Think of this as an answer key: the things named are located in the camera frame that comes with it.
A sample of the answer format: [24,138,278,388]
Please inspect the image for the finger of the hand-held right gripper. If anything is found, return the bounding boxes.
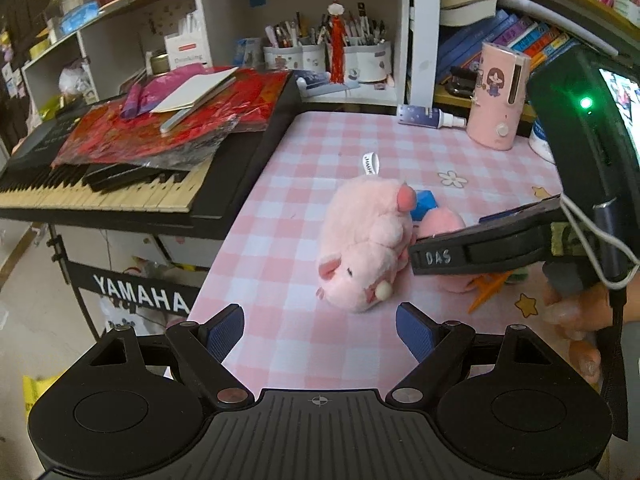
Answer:
[478,194,567,227]
[407,219,552,277]

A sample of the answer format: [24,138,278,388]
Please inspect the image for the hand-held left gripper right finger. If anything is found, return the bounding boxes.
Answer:
[385,302,558,406]

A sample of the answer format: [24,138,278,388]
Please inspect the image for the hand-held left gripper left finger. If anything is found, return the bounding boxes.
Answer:
[87,303,253,408]

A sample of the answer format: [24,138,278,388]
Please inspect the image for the pink round plush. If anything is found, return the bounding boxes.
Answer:
[417,207,481,294]

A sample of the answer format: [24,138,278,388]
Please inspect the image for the small blue block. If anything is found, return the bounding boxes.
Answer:
[410,189,438,221]

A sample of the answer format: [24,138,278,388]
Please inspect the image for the pink pig plush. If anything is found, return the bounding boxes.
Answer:
[315,152,418,313]

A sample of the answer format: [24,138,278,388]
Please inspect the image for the person's right hand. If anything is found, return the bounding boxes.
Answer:
[542,280,613,386]

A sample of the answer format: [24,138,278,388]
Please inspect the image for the white jar green lid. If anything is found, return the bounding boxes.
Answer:
[529,117,556,163]

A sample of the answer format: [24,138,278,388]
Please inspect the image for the pink checkered tablecloth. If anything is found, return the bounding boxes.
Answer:
[187,110,608,396]

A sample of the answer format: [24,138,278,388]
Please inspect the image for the pink cylindrical device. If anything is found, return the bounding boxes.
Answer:
[466,41,532,152]

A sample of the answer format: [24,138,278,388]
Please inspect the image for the black keyboard stand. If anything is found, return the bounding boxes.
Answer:
[47,225,211,341]

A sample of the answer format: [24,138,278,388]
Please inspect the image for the row of blue leaning books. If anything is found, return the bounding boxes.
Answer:
[437,7,581,91]

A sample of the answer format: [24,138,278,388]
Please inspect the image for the black stapler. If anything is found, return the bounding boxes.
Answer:
[445,65,476,98]

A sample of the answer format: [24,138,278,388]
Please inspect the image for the white cabinet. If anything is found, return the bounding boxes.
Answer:
[55,225,226,311]

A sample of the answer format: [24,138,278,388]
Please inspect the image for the dark blue spray bottle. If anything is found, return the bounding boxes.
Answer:
[397,104,467,131]

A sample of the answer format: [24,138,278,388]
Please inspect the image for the thick white book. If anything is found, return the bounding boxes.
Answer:
[440,0,498,28]

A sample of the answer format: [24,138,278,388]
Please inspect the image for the black electronic keyboard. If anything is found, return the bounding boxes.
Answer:
[0,70,303,241]

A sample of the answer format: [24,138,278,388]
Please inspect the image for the yellow plastic bag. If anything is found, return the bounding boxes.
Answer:
[22,375,56,423]

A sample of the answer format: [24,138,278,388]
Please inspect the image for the white pen holder with pens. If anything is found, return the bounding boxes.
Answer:
[262,10,396,86]

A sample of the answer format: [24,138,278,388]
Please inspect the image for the red plastic bags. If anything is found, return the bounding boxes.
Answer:
[50,67,293,171]

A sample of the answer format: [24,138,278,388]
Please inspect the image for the red tassel ornament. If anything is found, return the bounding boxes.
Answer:
[326,2,348,85]

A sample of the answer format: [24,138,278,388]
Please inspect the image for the white notebook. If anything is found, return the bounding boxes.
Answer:
[150,66,240,133]

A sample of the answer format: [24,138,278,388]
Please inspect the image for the magenta plastic bag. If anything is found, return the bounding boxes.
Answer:
[117,70,201,121]

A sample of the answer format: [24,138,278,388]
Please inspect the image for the blue card stand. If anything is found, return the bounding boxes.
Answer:
[235,37,263,68]

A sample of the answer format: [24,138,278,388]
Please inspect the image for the small white paper bag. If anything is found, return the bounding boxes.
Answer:
[164,10,211,72]

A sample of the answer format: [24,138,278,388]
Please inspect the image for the crumpled clear plastic bag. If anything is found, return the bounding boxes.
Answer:
[59,57,98,106]

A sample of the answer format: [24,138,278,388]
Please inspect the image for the white cubby shelf unit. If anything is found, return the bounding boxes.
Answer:
[20,0,441,116]

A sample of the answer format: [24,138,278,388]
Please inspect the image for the blue tissue pack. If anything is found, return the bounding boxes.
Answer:
[60,2,101,36]

